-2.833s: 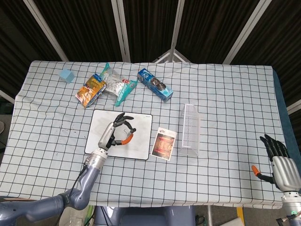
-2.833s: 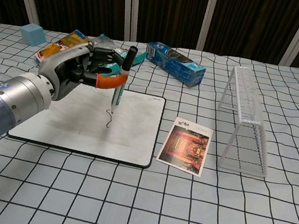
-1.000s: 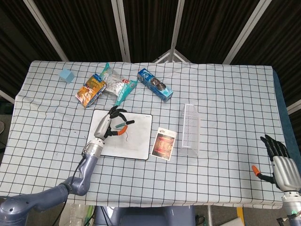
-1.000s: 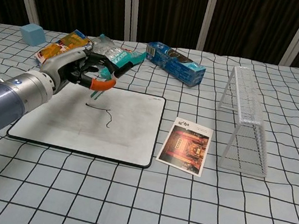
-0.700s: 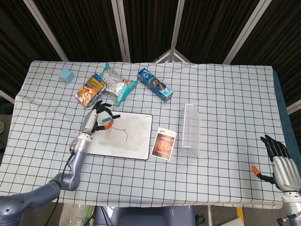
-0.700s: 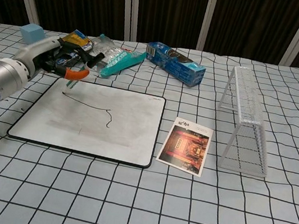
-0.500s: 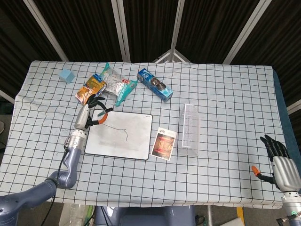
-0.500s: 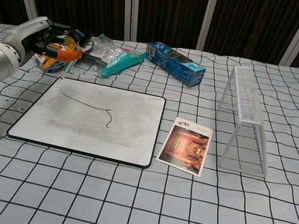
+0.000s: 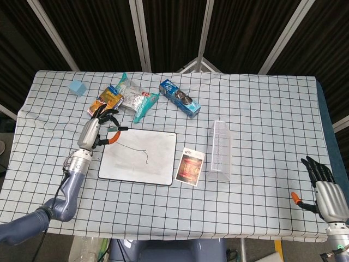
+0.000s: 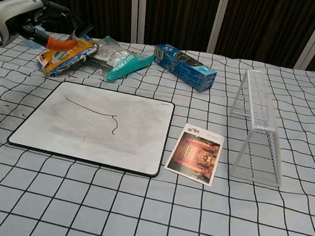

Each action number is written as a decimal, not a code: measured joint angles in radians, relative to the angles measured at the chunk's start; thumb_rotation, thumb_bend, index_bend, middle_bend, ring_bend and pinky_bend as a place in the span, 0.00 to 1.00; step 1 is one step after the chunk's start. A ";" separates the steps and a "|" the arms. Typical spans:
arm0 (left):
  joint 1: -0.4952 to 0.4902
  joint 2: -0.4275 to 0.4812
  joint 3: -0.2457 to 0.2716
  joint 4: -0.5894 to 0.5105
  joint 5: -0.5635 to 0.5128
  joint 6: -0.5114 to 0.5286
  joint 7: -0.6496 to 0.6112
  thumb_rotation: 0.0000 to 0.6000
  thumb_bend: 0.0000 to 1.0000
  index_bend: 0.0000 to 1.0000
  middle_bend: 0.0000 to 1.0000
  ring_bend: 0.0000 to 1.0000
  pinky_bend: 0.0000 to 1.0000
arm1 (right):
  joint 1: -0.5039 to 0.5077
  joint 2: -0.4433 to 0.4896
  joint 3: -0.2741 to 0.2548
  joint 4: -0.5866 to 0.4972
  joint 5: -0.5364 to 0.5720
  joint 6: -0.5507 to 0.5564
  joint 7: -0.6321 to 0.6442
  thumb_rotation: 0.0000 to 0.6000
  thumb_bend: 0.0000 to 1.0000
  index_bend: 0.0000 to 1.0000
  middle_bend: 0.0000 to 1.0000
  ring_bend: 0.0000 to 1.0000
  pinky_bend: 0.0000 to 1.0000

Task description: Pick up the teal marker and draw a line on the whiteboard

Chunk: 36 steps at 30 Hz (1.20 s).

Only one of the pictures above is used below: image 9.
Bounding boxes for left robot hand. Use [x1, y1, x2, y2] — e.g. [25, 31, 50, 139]
[77, 103, 122, 151]

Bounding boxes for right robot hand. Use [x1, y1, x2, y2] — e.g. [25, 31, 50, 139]
[291, 155, 349, 221]

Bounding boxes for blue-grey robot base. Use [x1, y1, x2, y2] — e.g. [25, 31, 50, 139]
[109, 237, 227, 262]

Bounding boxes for orange and blue snack box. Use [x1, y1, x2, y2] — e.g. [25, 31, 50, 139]
[87, 85, 124, 118]

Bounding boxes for light blue cube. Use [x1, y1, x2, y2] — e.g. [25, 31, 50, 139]
[68, 80, 87, 97]

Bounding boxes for teal and silver snack bag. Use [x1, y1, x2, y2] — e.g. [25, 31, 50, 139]
[115, 72, 161, 123]

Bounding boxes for yellow upright board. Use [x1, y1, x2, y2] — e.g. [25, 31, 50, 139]
[274, 240, 283, 262]

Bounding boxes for white dry-erase board black rim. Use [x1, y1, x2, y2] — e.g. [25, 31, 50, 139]
[98, 127, 177, 187]

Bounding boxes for light blue checkered tablecloth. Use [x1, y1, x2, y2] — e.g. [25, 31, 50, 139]
[0, 69, 335, 243]

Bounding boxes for blue Oreo cookie box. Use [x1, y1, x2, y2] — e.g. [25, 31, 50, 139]
[159, 79, 202, 118]

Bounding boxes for dark folding screen white frames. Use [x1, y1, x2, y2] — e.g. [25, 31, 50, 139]
[0, 0, 349, 132]

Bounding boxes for photo postcard with red shrine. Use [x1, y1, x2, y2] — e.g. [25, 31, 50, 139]
[174, 147, 206, 186]

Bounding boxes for clear plastic bag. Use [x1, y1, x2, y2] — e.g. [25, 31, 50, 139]
[68, 236, 110, 262]

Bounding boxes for clear plastic container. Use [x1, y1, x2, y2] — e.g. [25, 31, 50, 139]
[206, 120, 233, 182]

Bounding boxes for white triangular screen foot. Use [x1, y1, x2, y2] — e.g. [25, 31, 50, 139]
[176, 56, 221, 74]

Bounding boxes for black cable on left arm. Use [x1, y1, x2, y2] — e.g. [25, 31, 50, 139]
[34, 163, 70, 262]

